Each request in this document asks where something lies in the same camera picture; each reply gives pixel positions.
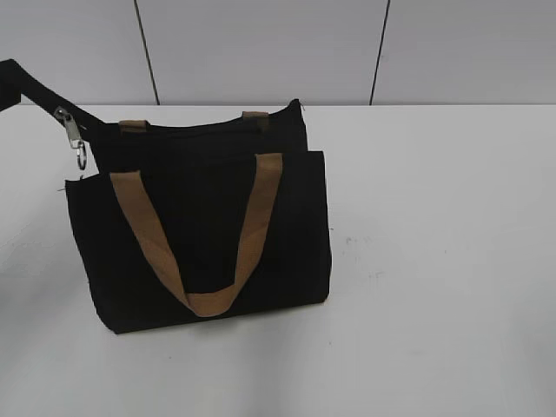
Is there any black canvas tote bag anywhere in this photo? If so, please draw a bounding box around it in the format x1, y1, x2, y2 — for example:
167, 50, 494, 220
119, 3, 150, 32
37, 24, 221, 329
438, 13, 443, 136
1, 59, 332, 334

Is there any silver metal zipper pull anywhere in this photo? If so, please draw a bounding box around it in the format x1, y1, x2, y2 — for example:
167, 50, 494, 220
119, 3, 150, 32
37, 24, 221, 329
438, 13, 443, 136
54, 107, 88, 171

